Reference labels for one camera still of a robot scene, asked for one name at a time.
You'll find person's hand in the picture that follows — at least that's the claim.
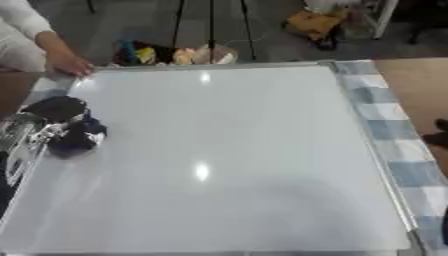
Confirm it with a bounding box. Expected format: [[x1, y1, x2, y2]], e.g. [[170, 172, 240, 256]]
[[42, 45, 97, 80]]

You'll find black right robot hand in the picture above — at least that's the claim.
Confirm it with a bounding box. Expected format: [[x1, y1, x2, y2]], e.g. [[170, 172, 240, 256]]
[[421, 117, 448, 150]]

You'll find dark blue whiteboard brush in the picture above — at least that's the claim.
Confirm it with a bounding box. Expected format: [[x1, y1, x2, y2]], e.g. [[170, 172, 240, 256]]
[[50, 123, 111, 158]]

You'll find person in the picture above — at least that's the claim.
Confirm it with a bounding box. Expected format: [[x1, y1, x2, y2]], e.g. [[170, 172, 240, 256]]
[[0, 0, 97, 81]]

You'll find clear bag of toys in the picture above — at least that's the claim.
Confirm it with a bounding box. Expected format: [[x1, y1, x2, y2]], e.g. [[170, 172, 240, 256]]
[[112, 39, 242, 66]]

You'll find black tripod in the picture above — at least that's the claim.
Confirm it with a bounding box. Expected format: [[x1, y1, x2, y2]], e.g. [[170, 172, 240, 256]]
[[169, 0, 259, 65]]

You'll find yellow brown bag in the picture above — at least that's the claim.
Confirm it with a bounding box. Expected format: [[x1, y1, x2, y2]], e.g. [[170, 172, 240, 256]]
[[281, 9, 347, 52]]

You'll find white furniture frame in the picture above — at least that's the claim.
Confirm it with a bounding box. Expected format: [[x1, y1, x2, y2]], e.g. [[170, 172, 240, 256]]
[[343, 0, 403, 40]]

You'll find white whiteboard with metal frame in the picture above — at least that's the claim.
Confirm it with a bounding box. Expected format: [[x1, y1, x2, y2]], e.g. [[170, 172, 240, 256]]
[[0, 60, 424, 255]]

